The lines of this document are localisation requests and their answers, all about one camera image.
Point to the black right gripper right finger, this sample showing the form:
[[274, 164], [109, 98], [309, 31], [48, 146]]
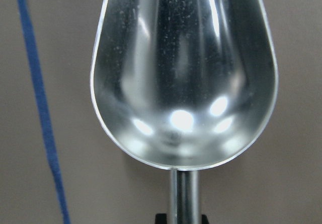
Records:
[[204, 219]]

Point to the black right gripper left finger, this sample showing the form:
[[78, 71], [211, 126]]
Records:
[[161, 217]]

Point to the metal ice scoop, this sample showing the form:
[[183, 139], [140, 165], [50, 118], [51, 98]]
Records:
[[183, 85]]

